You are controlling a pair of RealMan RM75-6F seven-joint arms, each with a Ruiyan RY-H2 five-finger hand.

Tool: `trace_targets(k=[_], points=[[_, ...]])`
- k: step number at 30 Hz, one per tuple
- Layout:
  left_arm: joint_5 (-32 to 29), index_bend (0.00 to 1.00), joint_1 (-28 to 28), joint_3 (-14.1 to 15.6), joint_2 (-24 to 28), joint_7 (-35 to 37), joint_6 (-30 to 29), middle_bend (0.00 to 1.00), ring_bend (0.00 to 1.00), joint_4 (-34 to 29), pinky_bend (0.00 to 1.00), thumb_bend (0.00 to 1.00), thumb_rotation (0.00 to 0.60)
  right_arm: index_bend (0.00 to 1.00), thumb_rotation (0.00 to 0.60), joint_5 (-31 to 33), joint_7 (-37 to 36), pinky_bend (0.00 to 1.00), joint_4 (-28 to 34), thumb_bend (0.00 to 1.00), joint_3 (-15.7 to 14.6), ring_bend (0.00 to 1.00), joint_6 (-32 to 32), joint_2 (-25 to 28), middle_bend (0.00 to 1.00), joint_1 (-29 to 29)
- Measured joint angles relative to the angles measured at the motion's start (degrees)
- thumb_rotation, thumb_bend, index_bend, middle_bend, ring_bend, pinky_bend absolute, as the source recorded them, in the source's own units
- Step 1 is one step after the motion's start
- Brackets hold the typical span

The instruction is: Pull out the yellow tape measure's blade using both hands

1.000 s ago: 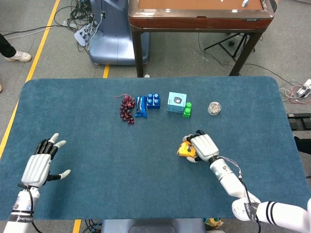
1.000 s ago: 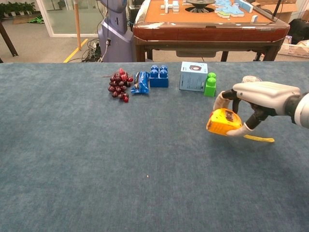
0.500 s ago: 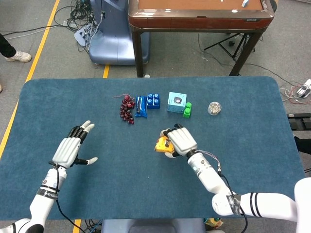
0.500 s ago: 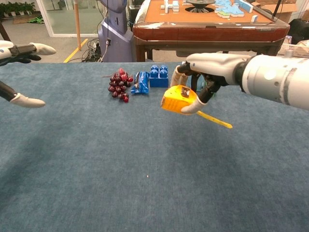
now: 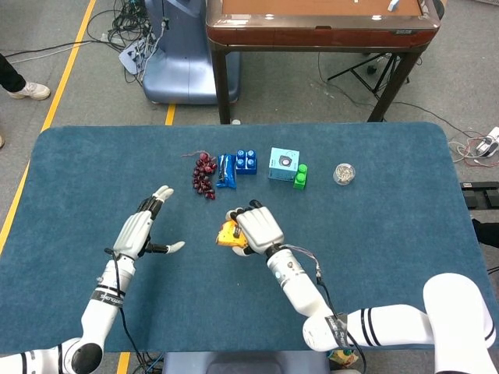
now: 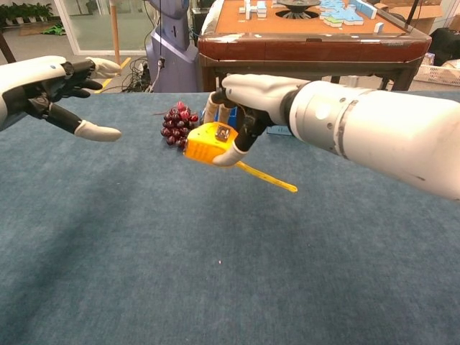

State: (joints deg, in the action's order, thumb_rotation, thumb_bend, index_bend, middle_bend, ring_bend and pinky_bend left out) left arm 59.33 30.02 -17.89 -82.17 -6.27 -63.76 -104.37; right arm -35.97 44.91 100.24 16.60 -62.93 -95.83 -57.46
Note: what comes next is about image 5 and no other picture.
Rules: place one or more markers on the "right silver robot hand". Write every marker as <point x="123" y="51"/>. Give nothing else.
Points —
<point x="259" y="230"/>

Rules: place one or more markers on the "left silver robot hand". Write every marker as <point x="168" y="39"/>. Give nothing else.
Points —
<point x="132" y="233"/>

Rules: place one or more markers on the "yellow toy object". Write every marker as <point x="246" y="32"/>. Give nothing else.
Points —
<point x="228" y="235"/>

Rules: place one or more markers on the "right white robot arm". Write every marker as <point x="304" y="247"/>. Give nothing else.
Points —
<point x="300" y="292"/>

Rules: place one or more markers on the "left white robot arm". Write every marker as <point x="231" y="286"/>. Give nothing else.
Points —
<point x="99" y="319"/>

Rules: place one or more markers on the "blue snack packet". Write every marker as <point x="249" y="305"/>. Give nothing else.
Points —
<point x="228" y="173"/>

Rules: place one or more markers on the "green toy building block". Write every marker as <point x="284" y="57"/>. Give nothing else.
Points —
<point x="300" y="179"/>

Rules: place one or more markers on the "blue toy building block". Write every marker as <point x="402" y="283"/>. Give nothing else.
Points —
<point x="246" y="163"/>

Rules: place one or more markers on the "light blue cardboard box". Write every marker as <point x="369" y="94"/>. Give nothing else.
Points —
<point x="282" y="163"/>

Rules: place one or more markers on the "red grape bunch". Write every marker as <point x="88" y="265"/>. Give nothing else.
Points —
<point x="202" y="177"/>

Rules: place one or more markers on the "clear jar of paper clips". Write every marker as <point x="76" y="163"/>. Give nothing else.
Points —
<point x="344" y="174"/>

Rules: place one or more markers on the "blue felt table cloth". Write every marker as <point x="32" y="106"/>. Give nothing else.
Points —
<point x="370" y="233"/>

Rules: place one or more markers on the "blue-grey robot torso base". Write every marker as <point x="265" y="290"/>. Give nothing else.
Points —
<point x="241" y="364"/>

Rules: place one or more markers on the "white sneaker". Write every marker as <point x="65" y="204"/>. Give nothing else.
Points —
<point x="33" y="90"/>

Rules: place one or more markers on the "white power strip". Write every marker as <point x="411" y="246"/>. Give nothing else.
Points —
<point x="132" y="56"/>

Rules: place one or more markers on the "black trouser leg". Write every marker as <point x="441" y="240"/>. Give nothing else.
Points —
<point x="9" y="76"/>

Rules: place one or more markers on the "black tripod stand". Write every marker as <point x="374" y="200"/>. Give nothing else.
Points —
<point x="374" y="66"/>

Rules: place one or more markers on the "brown mahjong table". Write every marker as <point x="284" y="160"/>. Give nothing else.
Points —
<point x="319" y="33"/>

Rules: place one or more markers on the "black foot pedal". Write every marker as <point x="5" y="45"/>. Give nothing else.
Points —
<point x="481" y="196"/>

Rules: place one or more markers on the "single white blue mahjong tile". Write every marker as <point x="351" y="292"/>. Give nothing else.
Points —
<point x="393" y="4"/>

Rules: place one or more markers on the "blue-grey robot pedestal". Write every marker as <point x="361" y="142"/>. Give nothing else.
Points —
<point x="183" y="70"/>

